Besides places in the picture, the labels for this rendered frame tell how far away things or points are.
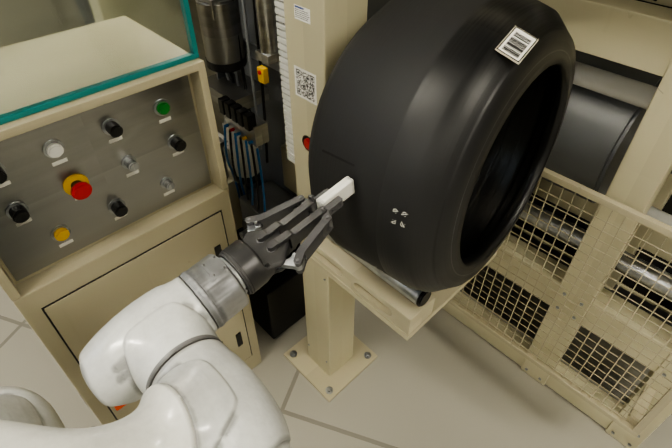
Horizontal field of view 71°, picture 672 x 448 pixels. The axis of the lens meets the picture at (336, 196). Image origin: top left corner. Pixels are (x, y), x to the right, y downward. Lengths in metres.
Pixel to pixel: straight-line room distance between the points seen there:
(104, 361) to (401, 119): 0.50
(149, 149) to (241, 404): 0.79
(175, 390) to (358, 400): 1.43
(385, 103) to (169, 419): 0.50
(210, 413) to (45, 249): 0.80
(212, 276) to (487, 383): 1.54
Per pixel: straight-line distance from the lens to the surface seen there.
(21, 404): 0.97
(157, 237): 1.29
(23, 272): 1.26
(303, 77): 1.10
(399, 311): 1.07
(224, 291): 0.64
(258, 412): 0.53
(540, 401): 2.06
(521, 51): 0.75
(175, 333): 0.60
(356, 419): 1.89
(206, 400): 0.53
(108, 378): 0.63
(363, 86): 0.76
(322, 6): 0.98
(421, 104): 0.71
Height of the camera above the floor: 1.73
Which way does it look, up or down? 41 degrees down
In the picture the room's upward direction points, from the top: straight up
